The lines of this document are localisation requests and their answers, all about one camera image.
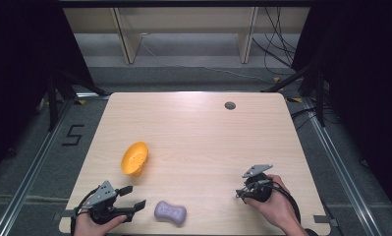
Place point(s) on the purple soap bar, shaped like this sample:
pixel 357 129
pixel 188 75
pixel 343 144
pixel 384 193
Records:
pixel 170 213

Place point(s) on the beige wooden shelf unit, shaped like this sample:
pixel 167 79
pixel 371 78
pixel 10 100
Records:
pixel 131 36

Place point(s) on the orange soap dish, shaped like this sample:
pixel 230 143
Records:
pixel 134 159

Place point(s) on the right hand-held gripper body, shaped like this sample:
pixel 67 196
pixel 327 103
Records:
pixel 257 188

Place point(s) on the aluminium floor rail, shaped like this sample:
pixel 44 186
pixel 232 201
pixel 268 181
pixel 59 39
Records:
pixel 341 170
pixel 33 167

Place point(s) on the black metal stand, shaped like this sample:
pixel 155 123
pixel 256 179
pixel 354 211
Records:
pixel 318 95
pixel 54 101

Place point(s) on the grey tape strip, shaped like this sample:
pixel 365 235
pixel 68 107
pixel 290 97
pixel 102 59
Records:
pixel 63 215
pixel 326 220

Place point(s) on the yellow black tape piece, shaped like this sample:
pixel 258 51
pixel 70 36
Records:
pixel 294 99
pixel 277 79
pixel 81 102

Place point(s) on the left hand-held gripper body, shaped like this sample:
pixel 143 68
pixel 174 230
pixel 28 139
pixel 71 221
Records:
pixel 101 194

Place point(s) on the person's left hand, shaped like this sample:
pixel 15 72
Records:
pixel 92 226

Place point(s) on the black curtain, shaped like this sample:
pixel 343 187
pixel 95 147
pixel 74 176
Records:
pixel 20 65
pixel 364 82

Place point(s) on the person's right hand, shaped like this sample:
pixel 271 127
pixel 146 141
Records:
pixel 277 205

